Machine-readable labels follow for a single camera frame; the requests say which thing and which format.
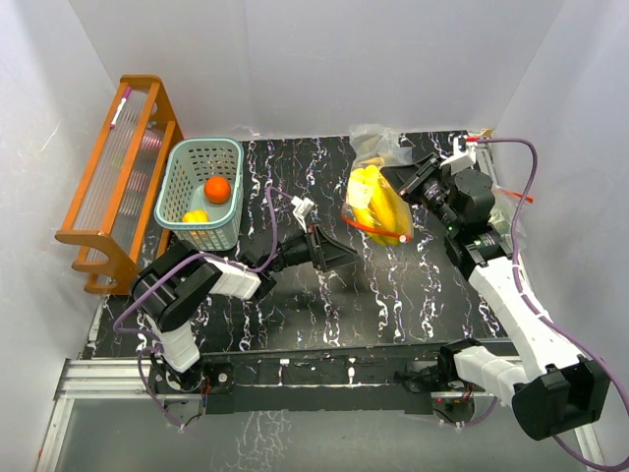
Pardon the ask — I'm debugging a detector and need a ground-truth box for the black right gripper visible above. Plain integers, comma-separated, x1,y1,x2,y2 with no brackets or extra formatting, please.
380,153,462,233

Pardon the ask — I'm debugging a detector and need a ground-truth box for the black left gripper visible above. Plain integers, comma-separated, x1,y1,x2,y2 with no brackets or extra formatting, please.
264,223,361,273

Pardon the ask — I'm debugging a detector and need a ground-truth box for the clear zip bag with fruit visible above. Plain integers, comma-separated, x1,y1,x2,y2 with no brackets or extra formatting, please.
341,124,414,247

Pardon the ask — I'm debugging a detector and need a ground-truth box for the fake banana bunch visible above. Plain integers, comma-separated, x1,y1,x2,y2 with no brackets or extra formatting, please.
342,164,414,247

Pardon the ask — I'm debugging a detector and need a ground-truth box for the fake orange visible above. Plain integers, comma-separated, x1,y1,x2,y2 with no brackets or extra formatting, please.
203,175,232,205

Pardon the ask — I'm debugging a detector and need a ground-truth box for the fake yellow bell pepper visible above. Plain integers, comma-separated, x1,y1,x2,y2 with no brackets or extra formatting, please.
182,209,210,224

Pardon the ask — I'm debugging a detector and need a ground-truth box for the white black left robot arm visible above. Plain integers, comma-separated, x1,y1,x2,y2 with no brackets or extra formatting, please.
131,224,359,392

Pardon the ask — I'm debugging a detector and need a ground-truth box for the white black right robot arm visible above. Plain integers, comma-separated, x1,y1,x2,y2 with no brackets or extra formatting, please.
381,154,610,441

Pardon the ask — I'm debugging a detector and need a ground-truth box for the clear zip bag with vegetables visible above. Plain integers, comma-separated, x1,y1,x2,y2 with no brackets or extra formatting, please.
489,184,522,236

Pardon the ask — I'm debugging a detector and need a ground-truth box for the teal plastic basket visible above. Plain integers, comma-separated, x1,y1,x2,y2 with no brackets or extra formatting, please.
154,138,245,252

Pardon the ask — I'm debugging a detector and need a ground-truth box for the orange wooden rack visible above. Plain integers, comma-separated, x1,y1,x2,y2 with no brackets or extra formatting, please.
55,75,183,295

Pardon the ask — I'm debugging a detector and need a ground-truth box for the pink white marker pen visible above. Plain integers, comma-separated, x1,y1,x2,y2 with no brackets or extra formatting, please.
109,87,132,130

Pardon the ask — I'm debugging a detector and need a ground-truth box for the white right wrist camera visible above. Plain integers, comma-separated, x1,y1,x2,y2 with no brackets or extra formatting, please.
440,135,481,175

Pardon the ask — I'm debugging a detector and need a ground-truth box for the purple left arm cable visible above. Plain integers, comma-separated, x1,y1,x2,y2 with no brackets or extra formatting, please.
112,186,299,434

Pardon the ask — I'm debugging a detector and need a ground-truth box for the aluminium frame rail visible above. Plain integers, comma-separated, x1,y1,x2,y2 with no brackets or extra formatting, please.
36,354,603,472

